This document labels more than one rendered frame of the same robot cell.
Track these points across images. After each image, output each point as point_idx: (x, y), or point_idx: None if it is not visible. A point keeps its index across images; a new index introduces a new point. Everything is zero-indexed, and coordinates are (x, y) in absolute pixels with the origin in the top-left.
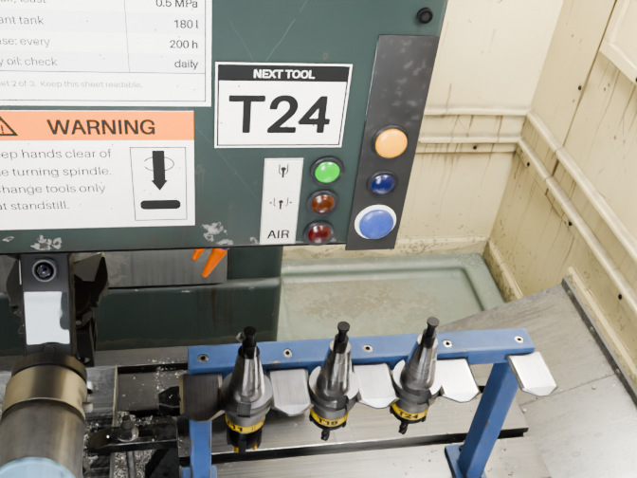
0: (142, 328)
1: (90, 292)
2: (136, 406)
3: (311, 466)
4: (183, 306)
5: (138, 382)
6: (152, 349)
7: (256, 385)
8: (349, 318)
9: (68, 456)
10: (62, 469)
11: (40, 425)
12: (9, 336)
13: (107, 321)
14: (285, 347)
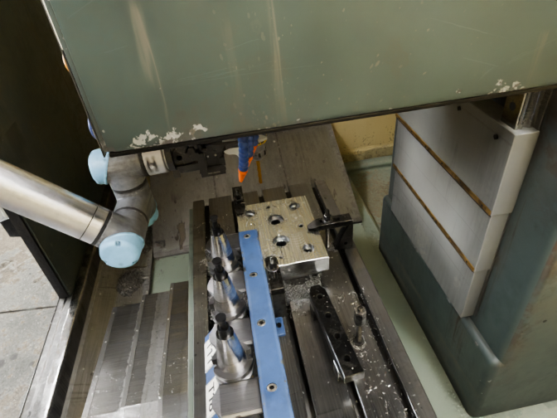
0: (427, 298)
1: (212, 143)
2: (325, 287)
3: (293, 396)
4: (443, 308)
5: (343, 284)
6: (373, 286)
7: (212, 254)
8: None
9: (114, 160)
10: (106, 158)
11: None
12: (392, 240)
13: (418, 275)
14: (258, 273)
